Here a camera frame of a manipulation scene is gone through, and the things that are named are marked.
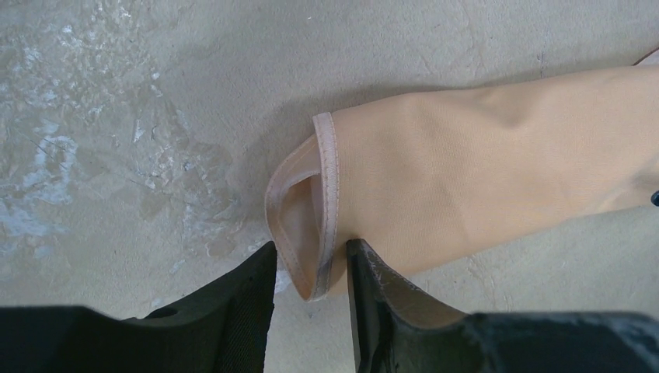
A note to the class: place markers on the peach cloth napkin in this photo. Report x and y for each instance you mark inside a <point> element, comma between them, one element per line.
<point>429,177</point>

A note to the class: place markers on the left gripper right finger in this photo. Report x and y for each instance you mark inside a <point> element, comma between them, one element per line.
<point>398,327</point>

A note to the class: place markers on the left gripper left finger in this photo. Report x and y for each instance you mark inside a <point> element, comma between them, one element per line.
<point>221,327</point>

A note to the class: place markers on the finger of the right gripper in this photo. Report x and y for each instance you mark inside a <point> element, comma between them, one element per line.
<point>655,198</point>

